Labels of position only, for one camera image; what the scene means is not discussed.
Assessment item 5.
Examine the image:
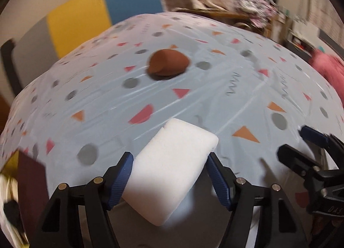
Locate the black scrunchie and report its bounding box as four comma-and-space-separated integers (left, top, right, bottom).
3, 200, 25, 234

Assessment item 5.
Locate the pile of clothes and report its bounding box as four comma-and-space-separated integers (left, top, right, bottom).
236, 0, 277, 28

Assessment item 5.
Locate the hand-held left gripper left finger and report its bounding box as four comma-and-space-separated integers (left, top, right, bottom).
32, 152, 134, 248

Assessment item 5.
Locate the wooden side table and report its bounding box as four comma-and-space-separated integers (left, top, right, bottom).
175, 7, 252, 23

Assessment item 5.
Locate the white foam sponge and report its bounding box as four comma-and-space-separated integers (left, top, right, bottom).
122, 118, 219, 227

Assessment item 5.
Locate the gold-lined tin box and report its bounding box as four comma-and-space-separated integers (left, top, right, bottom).
0, 149, 47, 248

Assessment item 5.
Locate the wooden wardrobe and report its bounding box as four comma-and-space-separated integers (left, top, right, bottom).
0, 95, 14, 130

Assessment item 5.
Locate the patterned pale blue tablecloth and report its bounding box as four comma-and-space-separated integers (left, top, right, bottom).
0, 13, 344, 248

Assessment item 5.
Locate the brown makeup sponge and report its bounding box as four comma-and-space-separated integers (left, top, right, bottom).
147, 48, 191, 77

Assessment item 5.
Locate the white low shelf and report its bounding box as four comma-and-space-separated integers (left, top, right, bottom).
290, 28, 315, 51

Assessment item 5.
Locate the black rolled mat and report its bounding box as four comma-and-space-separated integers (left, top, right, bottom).
0, 39, 23, 98

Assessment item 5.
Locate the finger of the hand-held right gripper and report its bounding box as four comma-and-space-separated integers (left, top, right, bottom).
277, 144, 320, 181
298, 125, 344, 157

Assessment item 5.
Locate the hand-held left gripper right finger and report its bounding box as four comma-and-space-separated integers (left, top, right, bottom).
207, 152, 308, 248

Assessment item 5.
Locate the pink fluffy cushion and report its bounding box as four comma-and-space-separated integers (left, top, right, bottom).
309, 49, 344, 106

